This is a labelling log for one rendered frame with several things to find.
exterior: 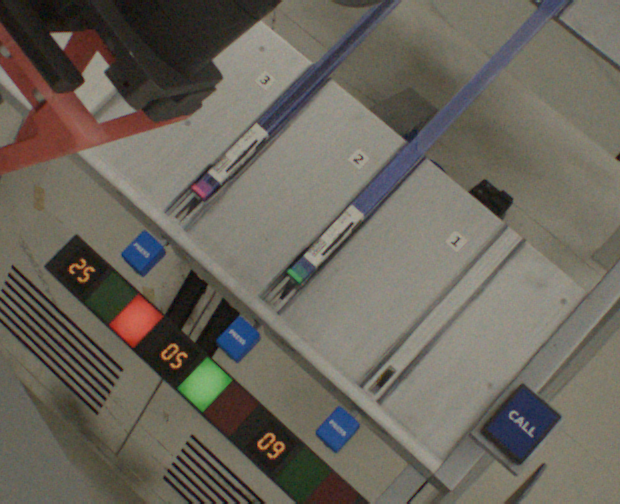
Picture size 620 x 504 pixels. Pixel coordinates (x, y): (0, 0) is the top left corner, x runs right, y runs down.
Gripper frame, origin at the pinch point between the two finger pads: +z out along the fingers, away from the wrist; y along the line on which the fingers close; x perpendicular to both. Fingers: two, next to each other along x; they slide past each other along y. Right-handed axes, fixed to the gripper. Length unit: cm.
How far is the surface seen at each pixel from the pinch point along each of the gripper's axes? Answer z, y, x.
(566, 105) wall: -21, 243, -33
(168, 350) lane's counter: 17.1, 42.2, -13.5
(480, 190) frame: -7, 89, -23
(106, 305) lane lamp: 19.4, 43.1, -7.3
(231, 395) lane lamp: 14.7, 41.3, -19.5
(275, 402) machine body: 28, 84, -28
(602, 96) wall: -29, 239, -37
